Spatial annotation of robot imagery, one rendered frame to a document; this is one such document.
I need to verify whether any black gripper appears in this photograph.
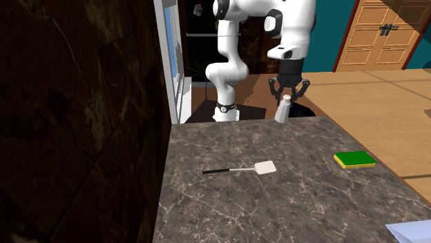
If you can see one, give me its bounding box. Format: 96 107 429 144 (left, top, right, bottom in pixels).
267 58 311 102

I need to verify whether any white shaker bottle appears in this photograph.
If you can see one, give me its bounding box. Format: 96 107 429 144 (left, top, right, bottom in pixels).
274 94 292 124

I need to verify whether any dark robot stand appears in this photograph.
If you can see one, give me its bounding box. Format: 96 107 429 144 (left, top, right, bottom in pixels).
184 99 267 124

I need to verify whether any wooden double door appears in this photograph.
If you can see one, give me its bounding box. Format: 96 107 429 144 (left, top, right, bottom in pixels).
332 0 431 73

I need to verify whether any green and yellow sponge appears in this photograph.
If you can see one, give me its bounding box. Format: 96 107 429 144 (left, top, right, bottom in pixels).
333 150 378 170

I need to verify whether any black refrigerator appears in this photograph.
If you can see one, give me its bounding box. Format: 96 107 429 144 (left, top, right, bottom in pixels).
178 0 244 84

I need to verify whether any white framed window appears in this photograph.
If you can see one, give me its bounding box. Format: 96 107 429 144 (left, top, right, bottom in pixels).
153 0 193 125

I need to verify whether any pale blue flat object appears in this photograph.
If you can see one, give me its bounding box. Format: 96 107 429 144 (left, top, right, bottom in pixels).
384 220 431 243

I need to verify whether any white spatula with black handle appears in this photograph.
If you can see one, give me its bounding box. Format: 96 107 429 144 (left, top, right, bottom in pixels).
202 160 278 176

